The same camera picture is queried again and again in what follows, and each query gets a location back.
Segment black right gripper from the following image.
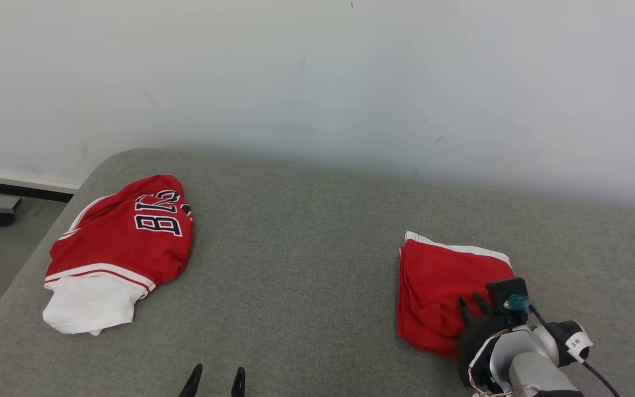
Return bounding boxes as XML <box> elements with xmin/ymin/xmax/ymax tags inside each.
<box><xmin>456</xmin><ymin>293</ymin><xmax>516</xmax><ymax>389</ymax></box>

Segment red shorts with white stripe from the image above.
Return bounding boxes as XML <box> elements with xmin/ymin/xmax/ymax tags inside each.
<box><xmin>397</xmin><ymin>231</ymin><xmax>516</xmax><ymax>359</ymax></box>

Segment red jersey with black letters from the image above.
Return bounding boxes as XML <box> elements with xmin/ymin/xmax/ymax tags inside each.
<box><xmin>42</xmin><ymin>175</ymin><xmax>195</xmax><ymax>336</ymax></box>

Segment white and black baseboard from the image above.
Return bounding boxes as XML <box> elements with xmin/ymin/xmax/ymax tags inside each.
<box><xmin>0</xmin><ymin>168</ymin><xmax>80</xmax><ymax>203</ymax></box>

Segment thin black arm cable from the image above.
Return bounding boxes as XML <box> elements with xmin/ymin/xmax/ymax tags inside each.
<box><xmin>527</xmin><ymin>306</ymin><xmax>621</xmax><ymax>397</ymax></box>

